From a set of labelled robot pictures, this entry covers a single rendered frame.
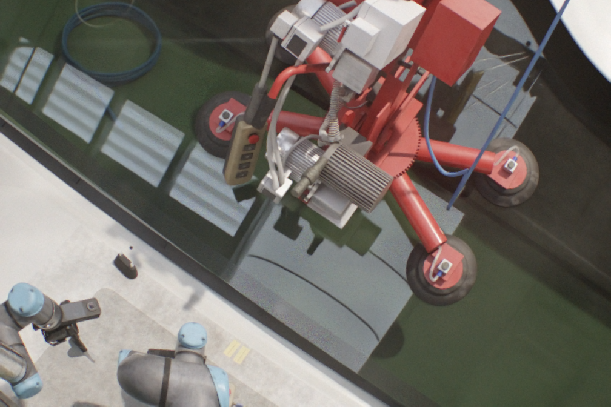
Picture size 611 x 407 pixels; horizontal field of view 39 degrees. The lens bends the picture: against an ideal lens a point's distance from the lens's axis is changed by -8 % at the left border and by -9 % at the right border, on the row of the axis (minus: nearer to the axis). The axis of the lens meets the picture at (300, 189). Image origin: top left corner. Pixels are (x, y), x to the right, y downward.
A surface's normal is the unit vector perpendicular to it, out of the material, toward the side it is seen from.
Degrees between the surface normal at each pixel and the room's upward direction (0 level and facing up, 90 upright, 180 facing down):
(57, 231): 3
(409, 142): 26
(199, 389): 13
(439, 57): 73
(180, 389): 32
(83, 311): 6
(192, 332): 0
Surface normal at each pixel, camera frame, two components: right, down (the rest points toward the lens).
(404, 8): 0.36, -0.71
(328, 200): -0.05, -0.23
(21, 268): 0.16, -0.58
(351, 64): -0.46, 0.42
